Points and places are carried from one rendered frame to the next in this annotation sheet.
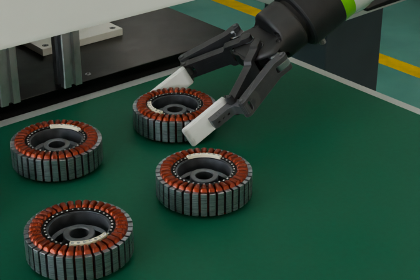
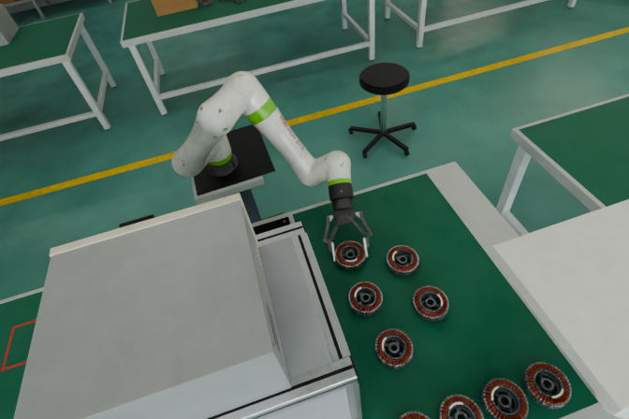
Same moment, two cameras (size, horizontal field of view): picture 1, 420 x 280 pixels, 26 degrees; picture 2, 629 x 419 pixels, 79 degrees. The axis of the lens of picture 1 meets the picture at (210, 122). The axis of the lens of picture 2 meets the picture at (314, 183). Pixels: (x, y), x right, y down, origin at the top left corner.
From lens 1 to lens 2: 130 cm
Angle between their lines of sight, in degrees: 52
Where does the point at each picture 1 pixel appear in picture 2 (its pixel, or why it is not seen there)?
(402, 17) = (106, 141)
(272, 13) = (345, 204)
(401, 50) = (134, 156)
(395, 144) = (386, 205)
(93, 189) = (388, 294)
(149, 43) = not seen: hidden behind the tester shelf
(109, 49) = not seen: hidden behind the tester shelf
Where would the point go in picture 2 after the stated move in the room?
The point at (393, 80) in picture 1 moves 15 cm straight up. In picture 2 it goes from (155, 170) to (147, 156)
